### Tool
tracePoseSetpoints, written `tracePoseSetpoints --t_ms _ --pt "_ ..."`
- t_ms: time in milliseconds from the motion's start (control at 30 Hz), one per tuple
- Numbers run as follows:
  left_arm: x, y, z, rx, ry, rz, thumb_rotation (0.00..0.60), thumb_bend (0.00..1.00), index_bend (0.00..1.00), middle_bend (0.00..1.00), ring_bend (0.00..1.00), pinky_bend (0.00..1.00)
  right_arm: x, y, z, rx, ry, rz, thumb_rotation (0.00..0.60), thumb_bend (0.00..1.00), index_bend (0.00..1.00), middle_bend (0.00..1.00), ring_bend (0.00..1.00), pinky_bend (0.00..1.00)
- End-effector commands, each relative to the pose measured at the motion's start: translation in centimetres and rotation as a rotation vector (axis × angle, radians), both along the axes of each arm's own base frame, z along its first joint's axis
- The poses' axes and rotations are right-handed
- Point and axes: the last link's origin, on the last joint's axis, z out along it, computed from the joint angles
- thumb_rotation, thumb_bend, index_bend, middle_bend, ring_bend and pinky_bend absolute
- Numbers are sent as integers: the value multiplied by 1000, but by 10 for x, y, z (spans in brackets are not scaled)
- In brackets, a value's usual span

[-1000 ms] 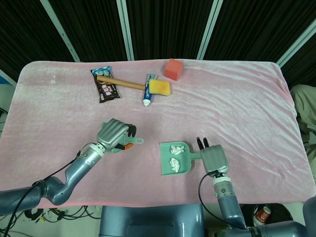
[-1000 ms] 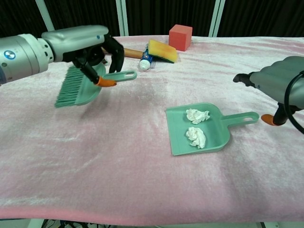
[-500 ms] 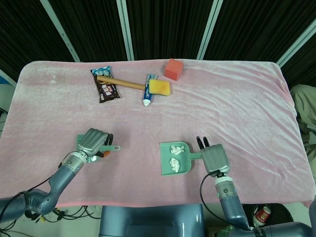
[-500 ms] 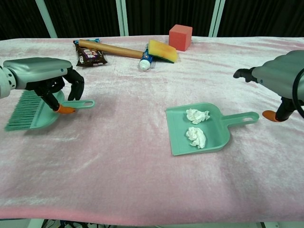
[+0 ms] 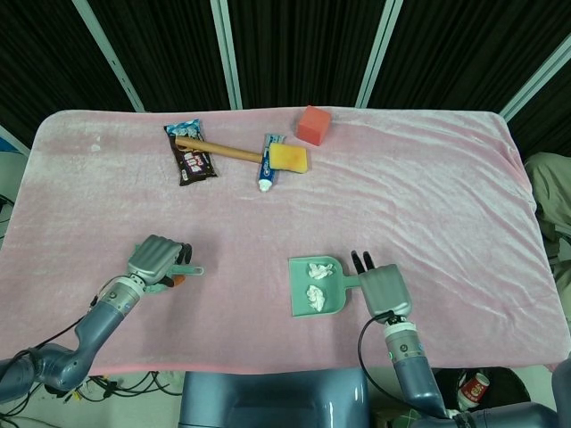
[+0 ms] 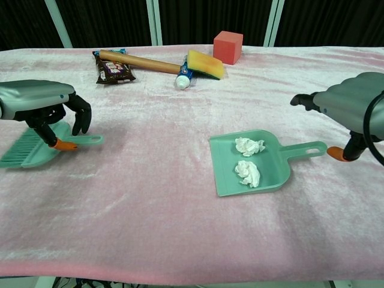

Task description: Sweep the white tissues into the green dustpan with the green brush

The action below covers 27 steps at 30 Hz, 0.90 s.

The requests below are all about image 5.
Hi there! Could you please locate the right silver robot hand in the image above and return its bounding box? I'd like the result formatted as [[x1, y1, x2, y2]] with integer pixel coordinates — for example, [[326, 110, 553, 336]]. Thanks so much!
[[351, 250, 414, 319]]

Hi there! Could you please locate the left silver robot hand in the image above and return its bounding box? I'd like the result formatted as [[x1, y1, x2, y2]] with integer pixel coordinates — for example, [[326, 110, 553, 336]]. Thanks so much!
[[127, 235, 194, 289]]

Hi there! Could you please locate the green hand broom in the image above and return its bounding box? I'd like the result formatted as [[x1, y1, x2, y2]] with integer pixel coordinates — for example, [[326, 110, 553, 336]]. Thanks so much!
[[143, 264, 206, 296]]

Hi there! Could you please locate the white paper ball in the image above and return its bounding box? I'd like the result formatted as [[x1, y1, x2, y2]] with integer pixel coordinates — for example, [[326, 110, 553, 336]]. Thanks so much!
[[306, 261, 335, 281], [305, 285, 329, 312]]

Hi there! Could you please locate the green dustpan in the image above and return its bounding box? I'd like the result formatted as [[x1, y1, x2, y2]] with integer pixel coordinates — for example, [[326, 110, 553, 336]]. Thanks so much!
[[287, 255, 363, 320]]

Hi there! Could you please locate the pink plush table blanket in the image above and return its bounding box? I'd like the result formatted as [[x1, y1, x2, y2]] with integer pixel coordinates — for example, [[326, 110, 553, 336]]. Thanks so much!
[[0, 108, 559, 375]]

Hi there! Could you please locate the dark brown snack packet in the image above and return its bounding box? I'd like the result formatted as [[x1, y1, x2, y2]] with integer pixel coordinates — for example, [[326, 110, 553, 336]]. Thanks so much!
[[163, 118, 220, 187]]

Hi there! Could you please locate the wooden rolling stick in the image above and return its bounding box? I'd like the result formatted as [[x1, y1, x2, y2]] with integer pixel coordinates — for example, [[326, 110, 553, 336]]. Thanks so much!
[[174, 136, 268, 165]]

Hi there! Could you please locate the red paper cup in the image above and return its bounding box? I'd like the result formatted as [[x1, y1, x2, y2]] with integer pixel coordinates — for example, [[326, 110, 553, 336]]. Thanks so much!
[[459, 373, 492, 410]]

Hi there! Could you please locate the blue white toothpaste tube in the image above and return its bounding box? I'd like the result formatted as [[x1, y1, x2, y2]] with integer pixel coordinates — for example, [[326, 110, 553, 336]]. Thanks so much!
[[257, 133, 286, 193]]

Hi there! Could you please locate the blue-grey robot torso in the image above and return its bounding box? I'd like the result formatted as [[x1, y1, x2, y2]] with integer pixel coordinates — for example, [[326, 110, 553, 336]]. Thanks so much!
[[178, 368, 371, 428]]

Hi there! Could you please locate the yellow sponge with green pad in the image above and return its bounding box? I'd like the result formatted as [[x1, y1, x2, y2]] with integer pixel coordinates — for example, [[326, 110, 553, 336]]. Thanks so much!
[[267, 142, 312, 174]]

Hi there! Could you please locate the red foam cube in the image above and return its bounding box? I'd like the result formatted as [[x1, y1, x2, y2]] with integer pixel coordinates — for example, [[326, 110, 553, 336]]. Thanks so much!
[[296, 104, 333, 147]]

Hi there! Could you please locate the beige cloth bundle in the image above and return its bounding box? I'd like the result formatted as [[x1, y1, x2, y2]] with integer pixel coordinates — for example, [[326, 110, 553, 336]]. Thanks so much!
[[525, 152, 571, 273]]

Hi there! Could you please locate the black pleated curtain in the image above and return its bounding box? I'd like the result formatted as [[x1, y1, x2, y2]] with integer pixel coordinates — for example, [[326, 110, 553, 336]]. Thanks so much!
[[0, 0, 571, 157]]

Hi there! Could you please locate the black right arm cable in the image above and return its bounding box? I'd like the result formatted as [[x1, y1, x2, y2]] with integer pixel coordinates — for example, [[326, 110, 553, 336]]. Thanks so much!
[[358, 311, 451, 420]]

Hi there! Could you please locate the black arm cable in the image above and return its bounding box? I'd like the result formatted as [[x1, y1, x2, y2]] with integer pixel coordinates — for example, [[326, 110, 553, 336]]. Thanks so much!
[[358, 311, 451, 420], [0, 293, 102, 380]]

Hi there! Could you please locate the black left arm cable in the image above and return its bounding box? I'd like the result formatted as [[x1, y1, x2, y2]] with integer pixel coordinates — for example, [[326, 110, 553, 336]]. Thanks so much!
[[0, 293, 102, 380]]

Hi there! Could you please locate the white partition frame post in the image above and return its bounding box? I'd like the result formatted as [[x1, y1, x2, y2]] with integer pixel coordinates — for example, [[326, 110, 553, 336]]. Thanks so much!
[[355, 0, 404, 109], [0, 124, 31, 155], [72, 0, 146, 112], [211, 0, 244, 111], [498, 33, 571, 121]]

